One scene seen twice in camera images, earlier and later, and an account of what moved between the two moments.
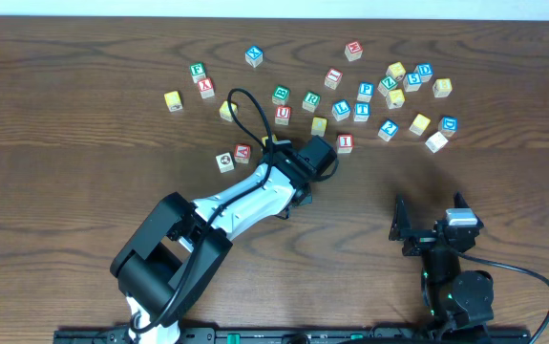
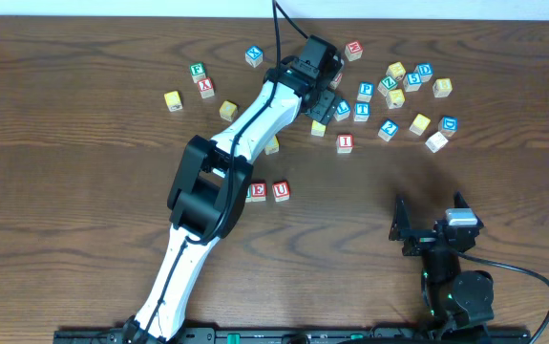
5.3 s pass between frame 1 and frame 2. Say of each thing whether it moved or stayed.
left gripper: moved
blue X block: stayed
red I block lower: stayed
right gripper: stayed
